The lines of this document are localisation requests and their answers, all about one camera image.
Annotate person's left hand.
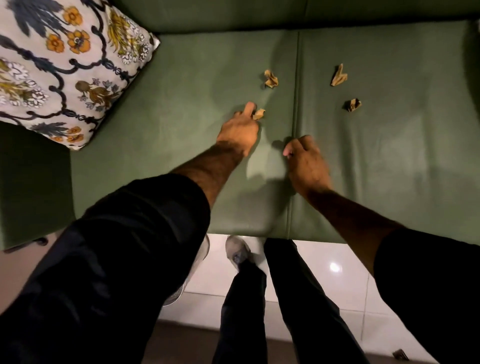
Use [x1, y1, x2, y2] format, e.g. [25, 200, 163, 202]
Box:
[216, 101, 260, 158]

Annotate person's right hand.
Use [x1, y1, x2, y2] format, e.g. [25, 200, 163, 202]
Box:
[282, 135, 333, 198]

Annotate person's right forearm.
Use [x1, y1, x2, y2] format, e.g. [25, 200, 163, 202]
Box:
[305, 187, 404, 277]

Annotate person's left forearm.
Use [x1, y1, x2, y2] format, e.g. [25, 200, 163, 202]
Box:
[170, 142, 245, 209]

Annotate green leather sofa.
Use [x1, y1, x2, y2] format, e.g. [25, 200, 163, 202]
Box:
[0, 0, 480, 251]

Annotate grey shoe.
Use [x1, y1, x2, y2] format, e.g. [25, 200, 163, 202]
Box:
[225, 235, 253, 272]
[162, 235, 211, 307]

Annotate black trousers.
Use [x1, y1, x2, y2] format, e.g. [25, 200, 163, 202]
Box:
[212, 238, 370, 364]

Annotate floral patterned cushion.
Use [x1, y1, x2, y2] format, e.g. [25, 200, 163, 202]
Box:
[0, 0, 161, 151]

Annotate black shirt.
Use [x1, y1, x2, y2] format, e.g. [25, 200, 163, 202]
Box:
[0, 173, 480, 364]

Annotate dark sofa leg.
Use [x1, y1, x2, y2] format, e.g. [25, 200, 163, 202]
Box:
[3, 236, 50, 254]

